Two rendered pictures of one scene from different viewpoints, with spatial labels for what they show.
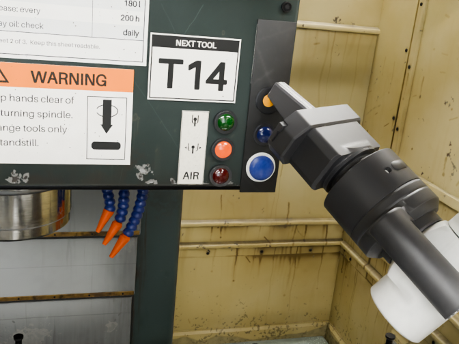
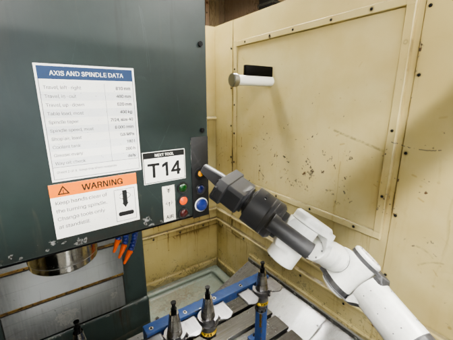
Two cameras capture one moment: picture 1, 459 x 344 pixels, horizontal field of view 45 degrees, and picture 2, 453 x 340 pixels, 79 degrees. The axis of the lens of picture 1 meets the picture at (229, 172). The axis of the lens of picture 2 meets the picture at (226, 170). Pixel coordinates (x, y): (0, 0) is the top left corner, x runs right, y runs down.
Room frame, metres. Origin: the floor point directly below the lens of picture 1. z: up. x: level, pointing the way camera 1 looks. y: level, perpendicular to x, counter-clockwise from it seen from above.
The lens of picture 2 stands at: (0.00, 0.11, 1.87)
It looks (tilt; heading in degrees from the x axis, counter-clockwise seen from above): 15 degrees down; 341
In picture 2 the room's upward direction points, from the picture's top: straight up
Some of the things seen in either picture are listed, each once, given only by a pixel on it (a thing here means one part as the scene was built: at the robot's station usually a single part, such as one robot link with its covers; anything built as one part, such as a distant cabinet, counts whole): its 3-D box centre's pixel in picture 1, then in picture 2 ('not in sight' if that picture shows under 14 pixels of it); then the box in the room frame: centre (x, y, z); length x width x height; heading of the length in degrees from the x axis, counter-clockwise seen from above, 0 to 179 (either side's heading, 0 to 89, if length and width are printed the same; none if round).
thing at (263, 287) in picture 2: not in sight; (261, 279); (0.75, -0.27, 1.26); 0.04 x 0.04 x 0.07
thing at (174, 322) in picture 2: not in sight; (174, 322); (0.65, 0.04, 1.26); 0.04 x 0.04 x 0.07
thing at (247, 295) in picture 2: not in sight; (249, 297); (0.73, -0.22, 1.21); 0.07 x 0.05 x 0.01; 16
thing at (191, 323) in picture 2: not in sight; (192, 327); (0.67, -0.01, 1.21); 0.07 x 0.05 x 0.01; 16
